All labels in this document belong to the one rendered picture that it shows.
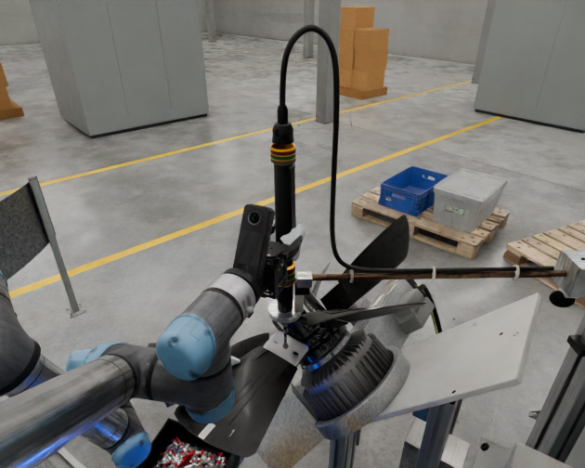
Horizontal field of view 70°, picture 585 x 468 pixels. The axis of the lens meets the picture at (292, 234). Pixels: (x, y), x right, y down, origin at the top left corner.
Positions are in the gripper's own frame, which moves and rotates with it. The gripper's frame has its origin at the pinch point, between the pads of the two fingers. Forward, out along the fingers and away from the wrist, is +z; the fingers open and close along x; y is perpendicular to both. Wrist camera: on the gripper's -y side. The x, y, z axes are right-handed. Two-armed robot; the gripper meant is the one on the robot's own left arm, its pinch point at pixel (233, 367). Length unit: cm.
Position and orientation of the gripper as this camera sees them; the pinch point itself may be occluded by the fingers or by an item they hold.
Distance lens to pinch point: 96.7
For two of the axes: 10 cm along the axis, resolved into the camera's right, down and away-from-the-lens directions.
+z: 10.0, -0.3, 0.5
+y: -0.6, -4.1, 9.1
